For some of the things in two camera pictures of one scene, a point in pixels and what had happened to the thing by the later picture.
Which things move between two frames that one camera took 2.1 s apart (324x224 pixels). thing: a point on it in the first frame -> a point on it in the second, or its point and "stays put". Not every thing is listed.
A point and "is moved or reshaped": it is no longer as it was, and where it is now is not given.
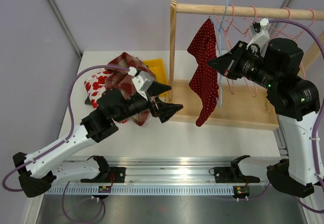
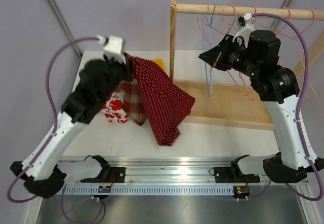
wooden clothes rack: x=238 y=105 stays put
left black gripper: x=164 y=111 -> x=127 y=67
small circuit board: x=104 y=189 stays put
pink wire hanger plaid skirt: x=231 y=23 -> x=206 y=25
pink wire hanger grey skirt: x=280 y=31 is moved or reshaped
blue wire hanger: x=220 y=105 -> x=209 y=88
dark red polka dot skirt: x=204 y=78 -> x=167 y=107
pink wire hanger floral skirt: x=246 y=22 is moved or reshaped
